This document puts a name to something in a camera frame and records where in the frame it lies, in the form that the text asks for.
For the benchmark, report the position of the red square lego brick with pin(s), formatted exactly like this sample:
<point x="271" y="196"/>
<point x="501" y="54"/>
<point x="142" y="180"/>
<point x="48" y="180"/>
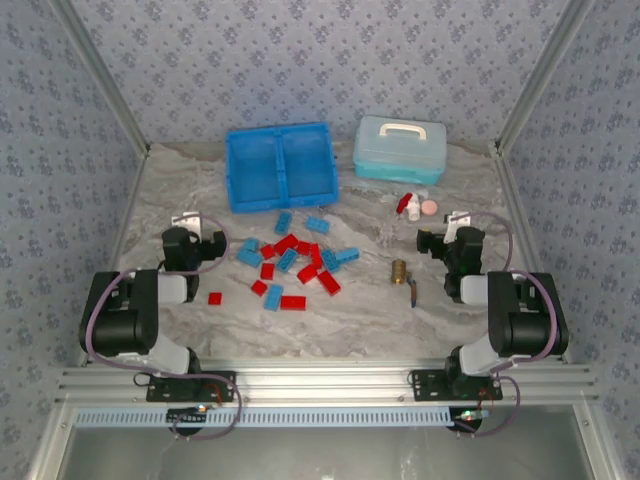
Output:
<point x="303" y="247"/>
<point x="259" y="287"/>
<point x="268" y="251"/>
<point x="267" y="270"/>
<point x="215" y="298"/>

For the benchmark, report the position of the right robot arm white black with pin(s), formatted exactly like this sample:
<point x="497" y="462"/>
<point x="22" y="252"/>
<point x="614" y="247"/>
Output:
<point x="525" y="320"/>

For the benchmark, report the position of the pink round disc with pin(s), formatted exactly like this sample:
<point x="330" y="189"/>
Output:
<point x="430" y="207"/>

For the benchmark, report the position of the blue divided plastic bin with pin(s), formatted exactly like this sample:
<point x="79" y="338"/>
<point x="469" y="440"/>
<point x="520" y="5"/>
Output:
<point x="255" y="175"/>

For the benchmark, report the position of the small adapter board with led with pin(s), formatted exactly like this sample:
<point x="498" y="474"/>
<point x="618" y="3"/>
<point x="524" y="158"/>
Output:
<point x="187" y="416"/>
<point x="467" y="416"/>

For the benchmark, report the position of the grey metal lower shelf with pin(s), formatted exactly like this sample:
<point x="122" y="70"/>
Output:
<point x="320" y="455"/>

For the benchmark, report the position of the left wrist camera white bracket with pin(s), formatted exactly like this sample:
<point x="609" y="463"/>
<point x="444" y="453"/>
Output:
<point x="186" y="221"/>

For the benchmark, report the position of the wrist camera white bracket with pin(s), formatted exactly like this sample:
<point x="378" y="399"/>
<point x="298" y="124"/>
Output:
<point x="186" y="221"/>
<point x="459" y="220"/>

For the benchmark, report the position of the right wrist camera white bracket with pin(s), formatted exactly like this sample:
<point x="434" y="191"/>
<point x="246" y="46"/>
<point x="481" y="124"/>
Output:
<point x="459" y="220"/>

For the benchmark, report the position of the aluminium side rail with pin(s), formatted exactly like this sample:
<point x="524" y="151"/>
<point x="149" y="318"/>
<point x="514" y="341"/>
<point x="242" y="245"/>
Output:
<point x="510" y="175"/>
<point x="118" y="250"/>

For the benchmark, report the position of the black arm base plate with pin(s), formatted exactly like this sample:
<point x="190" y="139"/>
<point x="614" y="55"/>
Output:
<point x="425" y="392"/>
<point x="210" y="397"/>

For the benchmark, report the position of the wide aluminium mounting rail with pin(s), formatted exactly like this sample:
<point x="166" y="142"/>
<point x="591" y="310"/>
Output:
<point x="320" y="385"/>

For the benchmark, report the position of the aluminium corner post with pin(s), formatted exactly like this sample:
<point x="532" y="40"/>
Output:
<point x="542" y="75"/>
<point x="104" y="75"/>

